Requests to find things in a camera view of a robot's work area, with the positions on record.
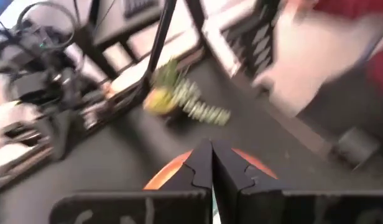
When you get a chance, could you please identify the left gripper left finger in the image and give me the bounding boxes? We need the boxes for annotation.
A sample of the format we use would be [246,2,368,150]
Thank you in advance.
[158,138,214,224]

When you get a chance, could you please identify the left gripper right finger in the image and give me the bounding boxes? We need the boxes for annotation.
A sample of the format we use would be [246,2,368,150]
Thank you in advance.
[211,139,285,224]

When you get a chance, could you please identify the orange ceramic plate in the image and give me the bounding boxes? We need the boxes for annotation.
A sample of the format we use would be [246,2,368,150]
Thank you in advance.
[142,147,279,191]

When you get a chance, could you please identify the yellow green pineapple toy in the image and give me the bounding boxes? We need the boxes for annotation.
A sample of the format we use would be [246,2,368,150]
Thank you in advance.
[142,58,232,127]

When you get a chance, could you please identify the grey cylindrical object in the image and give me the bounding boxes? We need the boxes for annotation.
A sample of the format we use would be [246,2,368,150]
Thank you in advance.
[333,126,381,169]

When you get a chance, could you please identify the black slotted rack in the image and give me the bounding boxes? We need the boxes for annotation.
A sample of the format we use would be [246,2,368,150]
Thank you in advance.
[221,0,281,79]

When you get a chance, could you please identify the person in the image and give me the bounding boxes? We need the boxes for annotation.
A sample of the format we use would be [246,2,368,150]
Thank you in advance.
[251,0,383,119]

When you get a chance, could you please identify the black upright frame post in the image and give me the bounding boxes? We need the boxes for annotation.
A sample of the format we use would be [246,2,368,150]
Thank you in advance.
[143,0,179,85]

